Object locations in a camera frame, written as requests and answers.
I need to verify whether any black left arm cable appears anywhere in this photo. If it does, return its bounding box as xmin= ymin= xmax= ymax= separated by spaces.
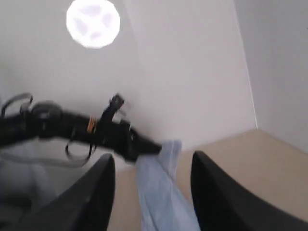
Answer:
xmin=64 ymin=138 xmax=96 ymax=162

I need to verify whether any light blue terry towel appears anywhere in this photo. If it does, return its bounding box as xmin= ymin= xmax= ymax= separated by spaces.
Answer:
xmin=136 ymin=140 xmax=200 ymax=231

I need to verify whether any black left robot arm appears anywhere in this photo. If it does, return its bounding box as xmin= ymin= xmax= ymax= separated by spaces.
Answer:
xmin=0 ymin=100 xmax=162 ymax=164

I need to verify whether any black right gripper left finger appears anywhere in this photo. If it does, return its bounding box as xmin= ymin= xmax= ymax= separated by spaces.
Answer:
xmin=14 ymin=154 xmax=115 ymax=231

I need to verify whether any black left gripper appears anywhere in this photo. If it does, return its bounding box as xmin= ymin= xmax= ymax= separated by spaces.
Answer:
xmin=95 ymin=120 xmax=162 ymax=162

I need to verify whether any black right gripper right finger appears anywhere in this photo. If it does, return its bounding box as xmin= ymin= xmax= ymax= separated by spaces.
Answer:
xmin=191 ymin=151 xmax=308 ymax=231

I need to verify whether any round white ceiling lamp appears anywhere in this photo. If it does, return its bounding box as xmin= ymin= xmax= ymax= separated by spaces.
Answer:
xmin=66 ymin=0 xmax=120 ymax=49

